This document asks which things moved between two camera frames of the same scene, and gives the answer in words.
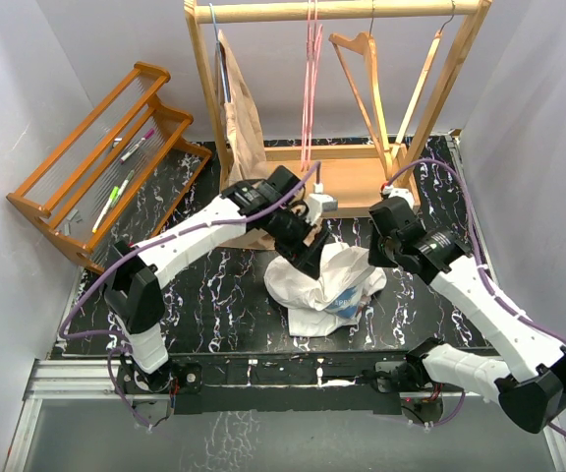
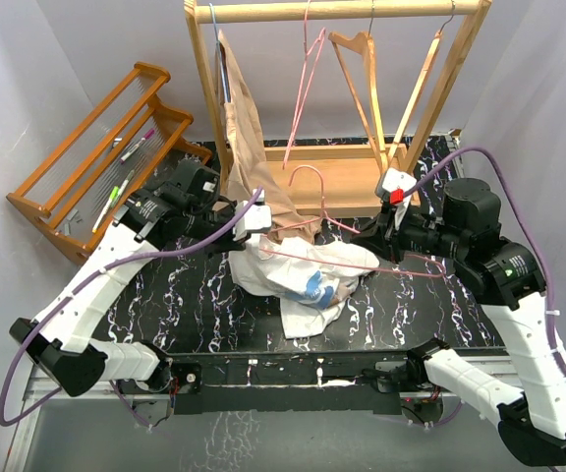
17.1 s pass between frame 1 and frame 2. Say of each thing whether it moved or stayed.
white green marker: stayed
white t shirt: moved
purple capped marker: stayed
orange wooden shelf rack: stayed
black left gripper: moved
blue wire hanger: stayed
